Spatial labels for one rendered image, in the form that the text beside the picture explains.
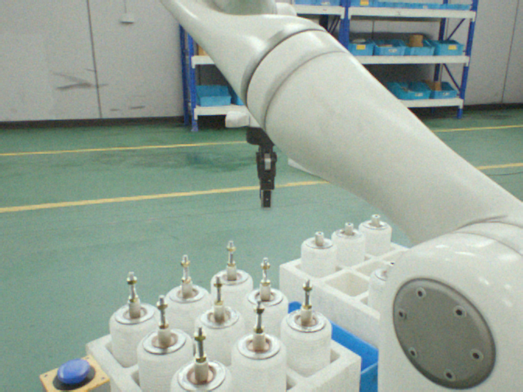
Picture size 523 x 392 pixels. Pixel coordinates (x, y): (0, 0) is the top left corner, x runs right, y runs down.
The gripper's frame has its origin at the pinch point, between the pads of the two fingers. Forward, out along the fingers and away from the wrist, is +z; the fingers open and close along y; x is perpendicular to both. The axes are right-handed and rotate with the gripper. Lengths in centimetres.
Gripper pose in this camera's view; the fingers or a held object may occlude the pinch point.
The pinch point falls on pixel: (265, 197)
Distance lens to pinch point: 86.5
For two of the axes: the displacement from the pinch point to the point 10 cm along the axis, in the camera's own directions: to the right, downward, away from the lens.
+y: -0.4, -3.0, 9.5
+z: 0.0, 9.5, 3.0
